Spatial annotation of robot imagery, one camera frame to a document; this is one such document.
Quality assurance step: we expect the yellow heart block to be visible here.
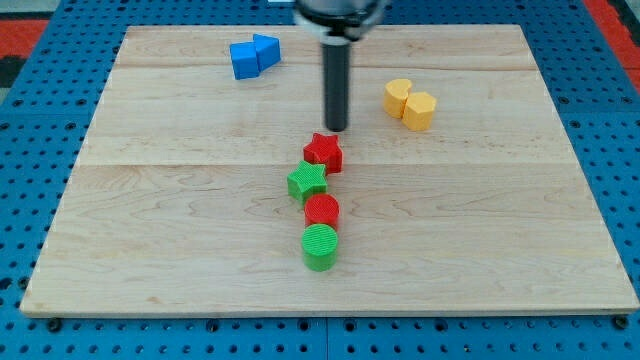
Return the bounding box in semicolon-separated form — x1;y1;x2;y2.
383;78;413;119

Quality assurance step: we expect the wooden board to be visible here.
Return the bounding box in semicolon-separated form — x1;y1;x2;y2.
20;25;639;318

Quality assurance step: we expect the green cylinder block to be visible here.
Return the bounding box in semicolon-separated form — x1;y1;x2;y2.
301;224;339;272

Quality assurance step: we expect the grey robot end flange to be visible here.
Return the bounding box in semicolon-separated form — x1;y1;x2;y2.
293;0;389;46

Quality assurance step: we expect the yellow hexagon block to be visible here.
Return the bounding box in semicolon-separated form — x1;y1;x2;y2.
401;92;437;131

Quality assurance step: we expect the red star block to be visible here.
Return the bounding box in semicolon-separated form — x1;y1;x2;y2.
303;133;343;174

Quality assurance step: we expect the blue cube block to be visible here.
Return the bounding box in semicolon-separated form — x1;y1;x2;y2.
229;42;260;80

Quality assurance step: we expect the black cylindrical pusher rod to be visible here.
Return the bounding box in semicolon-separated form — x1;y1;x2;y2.
322;44;350;132

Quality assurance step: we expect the green star block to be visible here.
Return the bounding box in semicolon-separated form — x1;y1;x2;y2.
287;161;328;206

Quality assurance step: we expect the blue triangular block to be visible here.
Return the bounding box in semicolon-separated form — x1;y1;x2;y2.
253;33;281;72

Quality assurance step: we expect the red cylinder block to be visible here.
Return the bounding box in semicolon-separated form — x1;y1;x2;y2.
304;193;340;230

